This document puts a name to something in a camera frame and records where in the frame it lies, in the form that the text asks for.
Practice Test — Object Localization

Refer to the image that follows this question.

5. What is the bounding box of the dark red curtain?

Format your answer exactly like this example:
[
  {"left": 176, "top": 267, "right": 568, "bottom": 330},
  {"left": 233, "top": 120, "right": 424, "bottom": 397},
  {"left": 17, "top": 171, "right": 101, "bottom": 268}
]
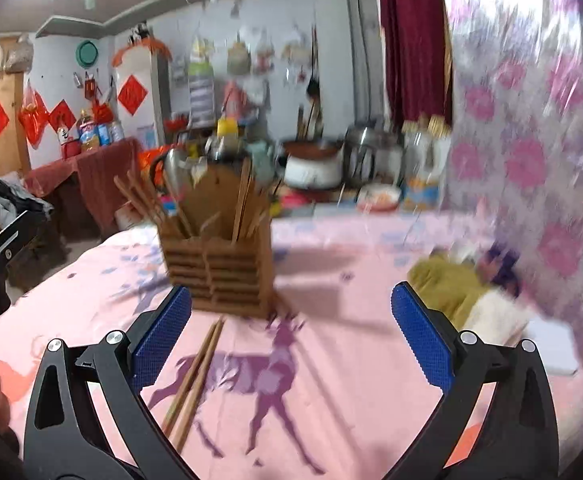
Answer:
[{"left": 379, "top": 0, "right": 455, "bottom": 133}]

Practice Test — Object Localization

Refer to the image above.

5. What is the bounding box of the white refrigerator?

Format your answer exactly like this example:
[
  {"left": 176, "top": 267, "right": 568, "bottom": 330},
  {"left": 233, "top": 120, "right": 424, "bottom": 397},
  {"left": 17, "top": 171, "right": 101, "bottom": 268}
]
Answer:
[{"left": 114, "top": 45, "right": 172, "bottom": 146}]

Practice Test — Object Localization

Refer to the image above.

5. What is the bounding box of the bunch of bamboo chopsticks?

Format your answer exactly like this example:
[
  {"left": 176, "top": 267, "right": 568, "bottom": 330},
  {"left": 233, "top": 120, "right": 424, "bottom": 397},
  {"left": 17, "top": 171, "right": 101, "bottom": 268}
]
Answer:
[{"left": 114, "top": 157, "right": 272, "bottom": 241}]

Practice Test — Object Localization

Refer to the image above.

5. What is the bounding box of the light bamboo chopstick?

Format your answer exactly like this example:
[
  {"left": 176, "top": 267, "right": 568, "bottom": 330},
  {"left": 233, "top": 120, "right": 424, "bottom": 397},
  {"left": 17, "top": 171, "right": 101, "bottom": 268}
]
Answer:
[
  {"left": 171, "top": 317, "right": 227, "bottom": 451},
  {"left": 162, "top": 316, "right": 224, "bottom": 438}
]

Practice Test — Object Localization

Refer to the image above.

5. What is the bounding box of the pink deer print bedsheet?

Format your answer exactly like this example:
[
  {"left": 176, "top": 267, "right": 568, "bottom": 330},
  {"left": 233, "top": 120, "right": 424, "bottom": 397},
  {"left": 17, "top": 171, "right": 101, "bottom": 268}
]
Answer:
[{"left": 0, "top": 210, "right": 583, "bottom": 480}]

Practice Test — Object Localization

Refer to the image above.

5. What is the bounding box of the black clothes heap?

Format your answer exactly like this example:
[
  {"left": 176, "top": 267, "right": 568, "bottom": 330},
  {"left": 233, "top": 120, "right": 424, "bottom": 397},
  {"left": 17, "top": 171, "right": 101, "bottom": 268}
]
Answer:
[{"left": 0, "top": 175, "right": 54, "bottom": 221}]

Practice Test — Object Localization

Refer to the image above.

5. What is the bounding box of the white bowl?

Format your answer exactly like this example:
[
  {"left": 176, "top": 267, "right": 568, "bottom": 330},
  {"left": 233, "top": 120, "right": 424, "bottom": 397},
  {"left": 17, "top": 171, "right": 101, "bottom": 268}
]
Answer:
[{"left": 356, "top": 182, "right": 402, "bottom": 211}]

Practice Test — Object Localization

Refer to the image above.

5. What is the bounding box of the round green plate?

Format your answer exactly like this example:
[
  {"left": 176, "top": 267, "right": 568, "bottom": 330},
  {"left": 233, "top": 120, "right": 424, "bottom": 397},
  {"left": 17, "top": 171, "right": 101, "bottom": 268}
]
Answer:
[{"left": 75, "top": 40, "right": 99, "bottom": 67}]

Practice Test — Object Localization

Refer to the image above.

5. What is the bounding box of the wooden chopstick holder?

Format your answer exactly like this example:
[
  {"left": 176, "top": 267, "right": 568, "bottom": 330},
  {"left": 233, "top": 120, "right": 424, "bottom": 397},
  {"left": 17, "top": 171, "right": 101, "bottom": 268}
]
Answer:
[{"left": 157, "top": 162, "right": 274, "bottom": 320}]

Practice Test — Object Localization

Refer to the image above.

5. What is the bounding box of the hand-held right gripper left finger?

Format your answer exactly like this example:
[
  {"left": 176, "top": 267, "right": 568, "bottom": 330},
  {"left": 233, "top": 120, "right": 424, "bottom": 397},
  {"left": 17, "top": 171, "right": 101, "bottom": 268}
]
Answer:
[{"left": 21, "top": 285, "right": 194, "bottom": 480}]

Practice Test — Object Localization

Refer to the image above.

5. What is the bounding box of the yellow cooking oil bottle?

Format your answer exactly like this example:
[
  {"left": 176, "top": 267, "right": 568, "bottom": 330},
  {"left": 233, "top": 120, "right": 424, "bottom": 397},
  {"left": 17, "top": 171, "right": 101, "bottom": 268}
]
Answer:
[{"left": 78, "top": 110, "right": 101, "bottom": 153}]

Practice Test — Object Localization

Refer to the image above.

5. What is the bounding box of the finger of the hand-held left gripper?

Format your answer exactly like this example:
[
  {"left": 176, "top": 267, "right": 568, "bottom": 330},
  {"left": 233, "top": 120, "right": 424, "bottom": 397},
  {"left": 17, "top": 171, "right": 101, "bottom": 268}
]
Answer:
[{"left": 0, "top": 210, "right": 38, "bottom": 286}]

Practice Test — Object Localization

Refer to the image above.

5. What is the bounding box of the floral plastic wall sheet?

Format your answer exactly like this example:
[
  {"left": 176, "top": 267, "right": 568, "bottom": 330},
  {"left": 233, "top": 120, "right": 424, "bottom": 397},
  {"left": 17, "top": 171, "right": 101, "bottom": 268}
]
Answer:
[{"left": 436, "top": 0, "right": 583, "bottom": 361}]

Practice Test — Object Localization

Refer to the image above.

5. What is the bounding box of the stainless steel pot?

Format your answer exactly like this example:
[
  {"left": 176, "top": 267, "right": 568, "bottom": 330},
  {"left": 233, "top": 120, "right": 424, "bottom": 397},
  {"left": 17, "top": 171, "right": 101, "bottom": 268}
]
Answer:
[{"left": 344, "top": 125, "right": 405, "bottom": 188}]

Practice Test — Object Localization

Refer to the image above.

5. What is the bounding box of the wooden door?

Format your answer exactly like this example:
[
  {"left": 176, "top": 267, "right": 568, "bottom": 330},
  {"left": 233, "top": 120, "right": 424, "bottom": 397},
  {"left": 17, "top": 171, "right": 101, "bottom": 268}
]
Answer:
[{"left": 0, "top": 35, "right": 34, "bottom": 183}]

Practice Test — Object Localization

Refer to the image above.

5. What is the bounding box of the red cloth covered table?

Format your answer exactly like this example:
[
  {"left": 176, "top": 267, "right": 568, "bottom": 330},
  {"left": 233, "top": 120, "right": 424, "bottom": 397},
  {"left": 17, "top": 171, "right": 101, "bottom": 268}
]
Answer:
[{"left": 24, "top": 137, "right": 144, "bottom": 241}]

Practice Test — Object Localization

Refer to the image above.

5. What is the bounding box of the stainless steel kettle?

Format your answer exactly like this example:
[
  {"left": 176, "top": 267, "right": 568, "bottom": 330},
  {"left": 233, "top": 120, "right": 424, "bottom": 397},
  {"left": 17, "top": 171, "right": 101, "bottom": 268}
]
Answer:
[{"left": 151, "top": 147, "right": 194, "bottom": 213}]

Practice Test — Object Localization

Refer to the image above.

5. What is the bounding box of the olive and white plush toy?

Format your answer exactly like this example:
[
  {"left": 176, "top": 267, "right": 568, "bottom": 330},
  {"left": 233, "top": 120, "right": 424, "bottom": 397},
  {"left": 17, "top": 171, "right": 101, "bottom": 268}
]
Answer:
[{"left": 406, "top": 252, "right": 532, "bottom": 346}]

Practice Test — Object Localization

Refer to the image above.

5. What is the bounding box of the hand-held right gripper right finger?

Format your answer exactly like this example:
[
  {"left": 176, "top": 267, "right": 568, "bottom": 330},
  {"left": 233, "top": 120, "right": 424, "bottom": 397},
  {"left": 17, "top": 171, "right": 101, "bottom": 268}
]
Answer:
[{"left": 390, "top": 281, "right": 559, "bottom": 480}]

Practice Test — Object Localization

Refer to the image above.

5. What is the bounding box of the white slow cooker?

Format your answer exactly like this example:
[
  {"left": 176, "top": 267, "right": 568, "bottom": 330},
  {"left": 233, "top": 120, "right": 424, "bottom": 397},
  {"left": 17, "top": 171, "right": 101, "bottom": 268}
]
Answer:
[{"left": 284, "top": 139, "right": 345, "bottom": 191}]

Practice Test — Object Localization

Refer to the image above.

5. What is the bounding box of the white flat box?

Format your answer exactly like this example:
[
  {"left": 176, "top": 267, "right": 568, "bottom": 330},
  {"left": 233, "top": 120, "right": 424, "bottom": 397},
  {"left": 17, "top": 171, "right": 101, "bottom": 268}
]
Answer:
[{"left": 526, "top": 320, "right": 579, "bottom": 376}]

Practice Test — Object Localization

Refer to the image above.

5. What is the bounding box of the clear plastic jar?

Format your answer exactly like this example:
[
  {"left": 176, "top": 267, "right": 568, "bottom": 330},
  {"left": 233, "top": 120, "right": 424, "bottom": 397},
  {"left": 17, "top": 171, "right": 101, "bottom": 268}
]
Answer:
[{"left": 404, "top": 120, "right": 452, "bottom": 211}]

